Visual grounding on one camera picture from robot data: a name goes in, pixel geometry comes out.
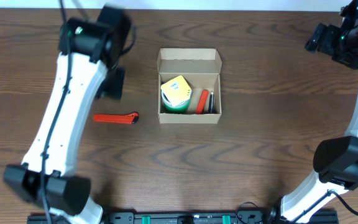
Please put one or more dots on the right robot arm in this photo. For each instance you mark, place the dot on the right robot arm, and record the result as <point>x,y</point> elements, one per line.
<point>335,162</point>

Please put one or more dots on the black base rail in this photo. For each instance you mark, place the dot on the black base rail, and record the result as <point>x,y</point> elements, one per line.
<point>252,216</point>

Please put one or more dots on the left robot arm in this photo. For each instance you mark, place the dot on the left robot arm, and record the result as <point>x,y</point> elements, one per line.
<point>87,67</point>

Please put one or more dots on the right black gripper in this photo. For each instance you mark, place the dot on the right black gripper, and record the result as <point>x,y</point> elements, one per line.
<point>326,44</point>

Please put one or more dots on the open cardboard box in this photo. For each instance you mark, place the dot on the open cardboard box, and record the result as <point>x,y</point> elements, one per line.
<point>201,68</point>

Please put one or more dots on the green tape roll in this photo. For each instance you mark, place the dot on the green tape roll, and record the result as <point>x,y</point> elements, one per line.
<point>181,108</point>

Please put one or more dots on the black yellow correction tape dispenser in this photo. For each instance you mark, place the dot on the black yellow correction tape dispenser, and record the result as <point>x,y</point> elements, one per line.
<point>211,103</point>

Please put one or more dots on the yellow sticky note pad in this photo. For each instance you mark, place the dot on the yellow sticky note pad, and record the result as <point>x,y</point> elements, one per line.
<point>177,90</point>

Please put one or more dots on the white tape roll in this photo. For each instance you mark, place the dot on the white tape roll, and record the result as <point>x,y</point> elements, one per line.
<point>164,98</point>

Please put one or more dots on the long red utility knife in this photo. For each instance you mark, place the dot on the long red utility knife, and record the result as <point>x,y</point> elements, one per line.
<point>117,118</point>

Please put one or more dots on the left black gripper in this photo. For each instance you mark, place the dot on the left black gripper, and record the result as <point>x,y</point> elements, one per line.
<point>115,90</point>

